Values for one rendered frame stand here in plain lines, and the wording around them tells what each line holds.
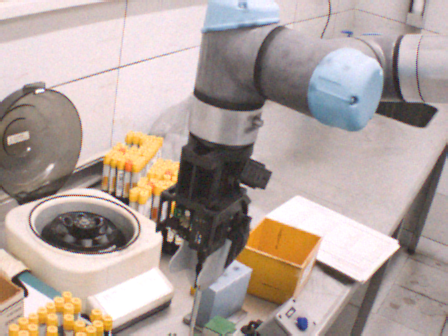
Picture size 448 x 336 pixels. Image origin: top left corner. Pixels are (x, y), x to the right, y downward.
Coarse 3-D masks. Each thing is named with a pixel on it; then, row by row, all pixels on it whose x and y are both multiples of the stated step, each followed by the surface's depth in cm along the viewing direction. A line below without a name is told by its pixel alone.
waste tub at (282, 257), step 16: (272, 224) 123; (288, 224) 121; (256, 240) 123; (272, 240) 124; (288, 240) 122; (304, 240) 120; (320, 240) 117; (240, 256) 113; (256, 256) 112; (272, 256) 110; (288, 256) 123; (304, 256) 121; (256, 272) 113; (272, 272) 111; (288, 272) 109; (304, 272) 112; (256, 288) 114; (272, 288) 112; (288, 288) 110
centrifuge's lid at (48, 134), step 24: (24, 96) 115; (48, 96) 118; (0, 120) 107; (24, 120) 119; (48, 120) 122; (72, 120) 122; (0, 144) 115; (24, 144) 120; (48, 144) 123; (72, 144) 124; (0, 168) 115; (24, 168) 120; (48, 168) 123; (72, 168) 122; (24, 192) 117; (48, 192) 119
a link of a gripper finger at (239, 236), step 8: (248, 216) 72; (240, 224) 71; (248, 224) 71; (232, 232) 72; (240, 232) 71; (248, 232) 72; (232, 240) 72; (240, 240) 71; (232, 248) 72; (240, 248) 72; (232, 256) 73
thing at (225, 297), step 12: (240, 264) 106; (228, 276) 103; (240, 276) 103; (216, 288) 99; (228, 288) 101; (240, 288) 105; (204, 300) 101; (216, 300) 100; (228, 300) 103; (240, 300) 107; (192, 312) 103; (204, 312) 101; (216, 312) 102; (228, 312) 105; (240, 312) 108; (204, 324) 102
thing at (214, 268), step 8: (224, 248) 73; (216, 256) 72; (224, 256) 73; (208, 264) 71; (216, 264) 73; (224, 264) 73; (200, 272) 71; (208, 272) 72; (216, 272) 74; (200, 280) 71; (208, 280) 73; (200, 288) 76
